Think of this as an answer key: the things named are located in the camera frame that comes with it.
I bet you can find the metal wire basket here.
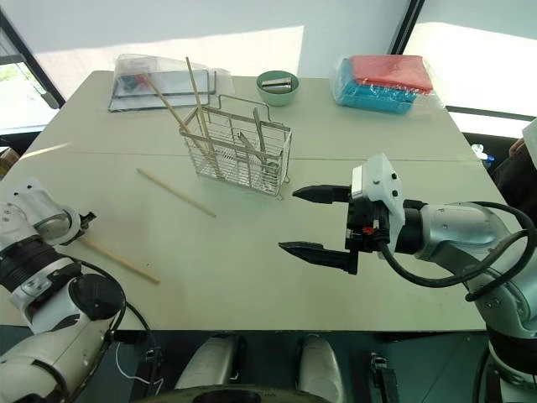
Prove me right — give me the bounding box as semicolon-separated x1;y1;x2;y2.
179;94;293;201

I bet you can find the black strap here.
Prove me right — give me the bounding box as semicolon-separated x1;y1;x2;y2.
143;347;164;379
370;353;399;403

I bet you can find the green bowl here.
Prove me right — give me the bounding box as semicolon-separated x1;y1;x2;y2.
256;70;300;107

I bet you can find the clear plastic bag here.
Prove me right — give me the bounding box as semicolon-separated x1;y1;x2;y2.
107;53;234;114

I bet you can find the metal cylinder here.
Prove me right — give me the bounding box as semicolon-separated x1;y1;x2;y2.
261;75;294;94

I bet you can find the metal spoon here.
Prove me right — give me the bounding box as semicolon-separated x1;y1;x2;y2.
252;107;281;177
237;131;270;165

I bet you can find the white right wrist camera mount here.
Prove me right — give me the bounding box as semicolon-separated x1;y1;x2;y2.
351;152;407;236

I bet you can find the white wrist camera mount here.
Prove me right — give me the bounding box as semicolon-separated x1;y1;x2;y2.
0;177;83;247
351;152;407;236

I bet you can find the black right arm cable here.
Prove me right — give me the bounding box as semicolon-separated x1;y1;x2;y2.
378;201;537;303

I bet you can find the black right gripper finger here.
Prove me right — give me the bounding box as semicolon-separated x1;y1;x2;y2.
278;241;359;276
292;184;352;206

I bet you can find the red cloth pack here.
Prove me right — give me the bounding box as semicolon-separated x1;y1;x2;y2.
349;54;435;96

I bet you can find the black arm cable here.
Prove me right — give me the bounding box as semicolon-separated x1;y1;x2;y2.
78;259;163;379
378;201;537;303

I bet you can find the clear plastic bottle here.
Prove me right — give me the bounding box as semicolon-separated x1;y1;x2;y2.
470;144;497;170

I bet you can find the wooden chopstick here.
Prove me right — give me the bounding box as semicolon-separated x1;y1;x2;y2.
185;56;212;159
143;73;201;146
81;238;161;285
136;168;217;218

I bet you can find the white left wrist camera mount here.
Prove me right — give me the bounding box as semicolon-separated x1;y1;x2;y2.
0;177;83;247

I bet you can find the black window frame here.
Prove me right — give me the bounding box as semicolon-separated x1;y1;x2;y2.
0;7;67;111
387;0;425;56

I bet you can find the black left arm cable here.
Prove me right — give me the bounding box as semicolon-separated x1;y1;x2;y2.
78;259;163;379

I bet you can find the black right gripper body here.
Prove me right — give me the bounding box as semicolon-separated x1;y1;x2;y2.
344;196;394;257

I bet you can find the bag of red blue items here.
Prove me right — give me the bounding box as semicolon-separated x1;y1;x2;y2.
334;56;420;117

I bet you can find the person in dark clothes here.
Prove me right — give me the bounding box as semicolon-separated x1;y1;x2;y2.
491;118;537;219

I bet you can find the white rounded robot leg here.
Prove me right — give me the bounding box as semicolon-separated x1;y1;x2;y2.
173;335;241;392
295;335;346;403

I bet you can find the thin white cable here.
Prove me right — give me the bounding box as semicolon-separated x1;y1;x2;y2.
114;341;165;385

